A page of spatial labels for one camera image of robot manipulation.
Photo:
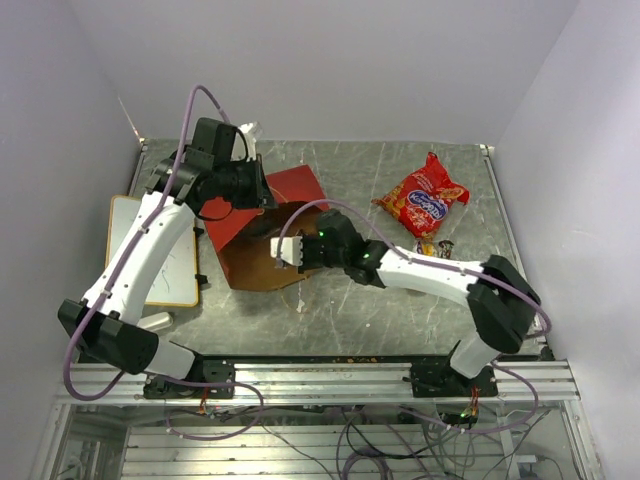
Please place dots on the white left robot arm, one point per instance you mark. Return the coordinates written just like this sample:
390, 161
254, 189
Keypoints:
220, 162

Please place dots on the yellow snack sachet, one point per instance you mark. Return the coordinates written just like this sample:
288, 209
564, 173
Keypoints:
426, 248

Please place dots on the aluminium front frame rail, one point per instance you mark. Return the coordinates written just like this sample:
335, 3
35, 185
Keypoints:
326, 384

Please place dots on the silver whiteboard eraser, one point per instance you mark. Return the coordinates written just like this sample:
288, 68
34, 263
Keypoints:
156, 322

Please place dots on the red paper bag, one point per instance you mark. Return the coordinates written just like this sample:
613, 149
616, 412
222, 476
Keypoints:
241, 238

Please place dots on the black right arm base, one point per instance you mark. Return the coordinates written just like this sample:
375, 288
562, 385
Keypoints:
436, 380

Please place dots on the red cookie snack packet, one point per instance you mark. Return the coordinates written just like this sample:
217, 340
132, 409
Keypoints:
422, 200

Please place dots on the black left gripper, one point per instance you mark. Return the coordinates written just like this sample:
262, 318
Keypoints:
261, 194

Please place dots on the aluminium table edge rail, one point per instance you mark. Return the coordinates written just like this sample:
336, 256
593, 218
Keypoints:
487, 152

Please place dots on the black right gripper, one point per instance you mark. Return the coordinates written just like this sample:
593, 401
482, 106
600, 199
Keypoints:
306, 264

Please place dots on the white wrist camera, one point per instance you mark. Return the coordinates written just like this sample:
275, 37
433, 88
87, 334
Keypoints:
288, 250
252, 131

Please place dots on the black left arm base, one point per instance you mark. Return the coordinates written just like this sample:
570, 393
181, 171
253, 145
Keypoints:
208, 377

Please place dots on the purple candy packet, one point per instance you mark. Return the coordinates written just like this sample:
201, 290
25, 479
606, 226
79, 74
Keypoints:
445, 248

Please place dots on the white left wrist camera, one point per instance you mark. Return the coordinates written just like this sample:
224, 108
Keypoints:
252, 131

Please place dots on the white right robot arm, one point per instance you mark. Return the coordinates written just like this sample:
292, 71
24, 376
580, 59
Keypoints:
501, 302

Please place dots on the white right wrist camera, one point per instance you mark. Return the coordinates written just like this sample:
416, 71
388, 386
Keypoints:
288, 250

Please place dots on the small whiteboard yellow frame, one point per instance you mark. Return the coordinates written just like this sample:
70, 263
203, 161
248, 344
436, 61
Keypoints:
176, 284

